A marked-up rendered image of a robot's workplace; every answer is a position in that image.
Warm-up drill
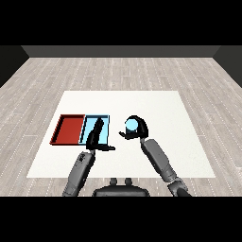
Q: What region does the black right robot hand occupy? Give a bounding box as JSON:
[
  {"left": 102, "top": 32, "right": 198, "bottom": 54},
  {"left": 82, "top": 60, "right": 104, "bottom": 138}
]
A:
[{"left": 118, "top": 114, "right": 149, "bottom": 141}]

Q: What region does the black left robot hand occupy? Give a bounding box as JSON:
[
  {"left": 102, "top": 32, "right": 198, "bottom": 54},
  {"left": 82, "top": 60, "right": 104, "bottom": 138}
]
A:
[{"left": 85, "top": 116, "right": 116, "bottom": 152}]

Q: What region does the dark grey robot body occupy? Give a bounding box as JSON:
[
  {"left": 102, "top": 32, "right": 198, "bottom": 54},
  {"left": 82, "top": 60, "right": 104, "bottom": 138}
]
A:
[{"left": 91, "top": 178, "right": 150, "bottom": 198}]

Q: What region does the light blue shallow open box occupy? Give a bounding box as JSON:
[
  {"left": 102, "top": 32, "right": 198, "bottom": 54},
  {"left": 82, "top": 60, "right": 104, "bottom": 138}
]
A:
[{"left": 78, "top": 114, "right": 111, "bottom": 146}]

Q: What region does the small blue can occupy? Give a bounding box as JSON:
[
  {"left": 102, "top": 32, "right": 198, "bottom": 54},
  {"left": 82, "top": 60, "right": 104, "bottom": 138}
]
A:
[{"left": 124, "top": 118, "right": 139, "bottom": 133}]

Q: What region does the red shallow open box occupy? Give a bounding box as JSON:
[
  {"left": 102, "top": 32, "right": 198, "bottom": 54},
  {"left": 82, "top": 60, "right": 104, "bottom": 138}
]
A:
[{"left": 49, "top": 113, "right": 86, "bottom": 147}]

